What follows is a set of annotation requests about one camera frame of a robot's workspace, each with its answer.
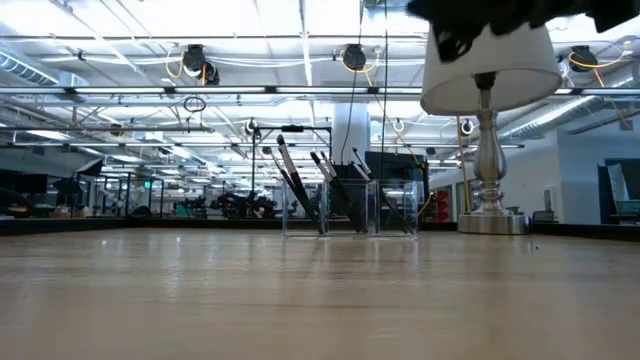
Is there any black hanging ceiling cable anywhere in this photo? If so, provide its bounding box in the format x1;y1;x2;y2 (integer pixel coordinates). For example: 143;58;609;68
380;0;390;154

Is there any black angled makeup brush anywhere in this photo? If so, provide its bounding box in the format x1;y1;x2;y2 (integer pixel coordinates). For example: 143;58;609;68
269;153;322;236

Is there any black tall cabinet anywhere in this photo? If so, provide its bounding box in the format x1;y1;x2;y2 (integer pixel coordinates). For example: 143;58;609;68
363;149;430;221

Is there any clear acrylic organizer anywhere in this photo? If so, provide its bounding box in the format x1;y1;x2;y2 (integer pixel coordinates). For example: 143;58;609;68
280;178;420;239

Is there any black aluminium table frame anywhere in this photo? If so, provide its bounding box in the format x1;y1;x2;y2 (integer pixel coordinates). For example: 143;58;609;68
0;215;640;242

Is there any white shade table lamp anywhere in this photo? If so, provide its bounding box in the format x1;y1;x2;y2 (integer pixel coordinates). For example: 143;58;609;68
419;19;564;236

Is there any red storage bin stack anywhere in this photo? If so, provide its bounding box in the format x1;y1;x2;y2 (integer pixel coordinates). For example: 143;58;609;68
432;188;451;223

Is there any black coiled ceiling cable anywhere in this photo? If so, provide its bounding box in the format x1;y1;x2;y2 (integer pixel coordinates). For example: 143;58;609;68
182;94;207;114

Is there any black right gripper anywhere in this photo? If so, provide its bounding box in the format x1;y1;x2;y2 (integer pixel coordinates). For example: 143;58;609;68
406;0;504;64

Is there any black spoolie brush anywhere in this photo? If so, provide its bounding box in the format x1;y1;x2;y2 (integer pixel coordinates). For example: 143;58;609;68
320;150;362;232

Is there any yellow ceiling drop cable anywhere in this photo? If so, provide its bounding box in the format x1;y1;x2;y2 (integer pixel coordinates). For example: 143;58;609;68
454;114;474;214

